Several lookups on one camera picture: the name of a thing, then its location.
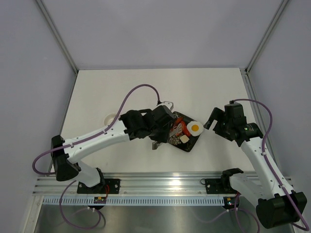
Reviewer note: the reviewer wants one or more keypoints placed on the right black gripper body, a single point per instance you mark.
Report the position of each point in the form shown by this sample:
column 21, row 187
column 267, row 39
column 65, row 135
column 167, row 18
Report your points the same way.
column 223, row 128

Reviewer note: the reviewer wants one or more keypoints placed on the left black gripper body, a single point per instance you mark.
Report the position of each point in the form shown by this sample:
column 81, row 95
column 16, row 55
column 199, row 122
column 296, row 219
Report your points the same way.
column 160, row 134

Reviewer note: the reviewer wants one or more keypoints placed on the metal tongs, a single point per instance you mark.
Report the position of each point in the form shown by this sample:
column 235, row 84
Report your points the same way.
column 175, row 133

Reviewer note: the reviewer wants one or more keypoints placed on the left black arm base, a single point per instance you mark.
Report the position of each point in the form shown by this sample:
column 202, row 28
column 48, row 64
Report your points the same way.
column 112, row 186

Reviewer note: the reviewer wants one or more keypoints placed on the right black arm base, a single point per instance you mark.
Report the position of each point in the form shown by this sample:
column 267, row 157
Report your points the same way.
column 215, row 186

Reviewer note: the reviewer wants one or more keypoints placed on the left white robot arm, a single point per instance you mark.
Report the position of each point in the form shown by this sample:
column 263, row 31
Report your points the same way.
column 68, row 153

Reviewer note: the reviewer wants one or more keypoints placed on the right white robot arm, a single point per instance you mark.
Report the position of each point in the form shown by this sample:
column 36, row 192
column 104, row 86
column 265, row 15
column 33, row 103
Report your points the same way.
column 275, row 200

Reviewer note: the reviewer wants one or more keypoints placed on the cream pink lunch box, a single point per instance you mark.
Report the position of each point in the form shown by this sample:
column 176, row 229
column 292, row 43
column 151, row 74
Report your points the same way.
column 109, row 119

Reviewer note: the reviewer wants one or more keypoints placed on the small red shrimp toy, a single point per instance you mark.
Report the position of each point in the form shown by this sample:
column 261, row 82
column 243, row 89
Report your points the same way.
column 178, row 120

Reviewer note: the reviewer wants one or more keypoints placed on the fried egg toy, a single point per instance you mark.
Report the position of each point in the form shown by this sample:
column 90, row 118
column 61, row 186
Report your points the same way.
column 195, row 128

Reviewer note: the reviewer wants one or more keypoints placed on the black patterned square plate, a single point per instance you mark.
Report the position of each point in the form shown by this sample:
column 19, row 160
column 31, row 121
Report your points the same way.
column 186, row 120

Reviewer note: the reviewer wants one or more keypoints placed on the red sausage toy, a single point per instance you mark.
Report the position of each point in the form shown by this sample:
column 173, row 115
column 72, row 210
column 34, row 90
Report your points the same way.
column 186, row 131

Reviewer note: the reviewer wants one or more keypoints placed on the cream tofu block toy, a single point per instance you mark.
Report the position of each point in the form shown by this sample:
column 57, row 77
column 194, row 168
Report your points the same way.
column 184, row 139

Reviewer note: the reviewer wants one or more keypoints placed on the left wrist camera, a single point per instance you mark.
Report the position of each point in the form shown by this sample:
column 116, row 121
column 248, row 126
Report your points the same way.
column 168, row 104

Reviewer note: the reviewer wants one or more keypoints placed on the white slotted cable duct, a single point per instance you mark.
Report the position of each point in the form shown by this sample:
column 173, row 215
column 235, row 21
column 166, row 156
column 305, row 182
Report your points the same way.
column 136, row 201

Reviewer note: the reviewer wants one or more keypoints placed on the right aluminium frame post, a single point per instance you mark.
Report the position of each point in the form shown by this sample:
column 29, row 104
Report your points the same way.
column 267, row 34

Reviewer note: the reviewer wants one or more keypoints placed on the aluminium frame post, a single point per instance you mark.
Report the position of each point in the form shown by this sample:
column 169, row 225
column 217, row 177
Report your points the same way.
column 267, row 34
column 56, row 34

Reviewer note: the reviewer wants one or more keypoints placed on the left aluminium frame post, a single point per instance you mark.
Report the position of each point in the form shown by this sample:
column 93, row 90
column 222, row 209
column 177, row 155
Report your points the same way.
column 56, row 34

